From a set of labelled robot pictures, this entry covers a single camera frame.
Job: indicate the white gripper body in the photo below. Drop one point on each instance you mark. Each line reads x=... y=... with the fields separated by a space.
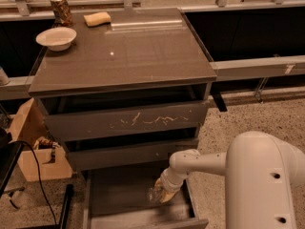
x=166 y=179

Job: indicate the clear plastic water bottle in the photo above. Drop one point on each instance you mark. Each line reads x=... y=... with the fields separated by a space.
x=155 y=195

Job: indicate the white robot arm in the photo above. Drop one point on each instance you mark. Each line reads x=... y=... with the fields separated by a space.
x=259 y=170

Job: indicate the grey middle drawer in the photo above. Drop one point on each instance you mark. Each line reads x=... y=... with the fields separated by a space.
x=122 y=150

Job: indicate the grey drawer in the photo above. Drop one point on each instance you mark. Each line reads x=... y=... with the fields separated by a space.
x=138 y=112
x=122 y=150
x=117 y=198

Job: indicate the grey bottom drawer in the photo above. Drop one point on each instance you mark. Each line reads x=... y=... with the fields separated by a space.
x=117 y=198

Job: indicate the grey top drawer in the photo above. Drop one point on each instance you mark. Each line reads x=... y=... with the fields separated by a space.
x=138 y=112

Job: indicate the grey drawer cabinet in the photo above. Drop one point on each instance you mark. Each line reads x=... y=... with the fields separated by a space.
x=139 y=49

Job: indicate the cardboard box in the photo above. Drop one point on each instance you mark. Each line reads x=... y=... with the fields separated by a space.
x=49 y=158

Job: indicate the black table edge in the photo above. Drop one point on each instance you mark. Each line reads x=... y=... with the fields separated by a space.
x=8 y=159

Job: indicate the white bowl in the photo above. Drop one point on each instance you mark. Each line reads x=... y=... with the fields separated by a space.
x=56 y=39

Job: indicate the yellow sponge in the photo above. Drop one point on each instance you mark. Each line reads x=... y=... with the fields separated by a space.
x=97 y=19

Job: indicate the patterned drink can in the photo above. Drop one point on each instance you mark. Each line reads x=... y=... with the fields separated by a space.
x=62 y=12

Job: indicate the black stand post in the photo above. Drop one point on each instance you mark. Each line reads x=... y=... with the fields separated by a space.
x=66 y=207

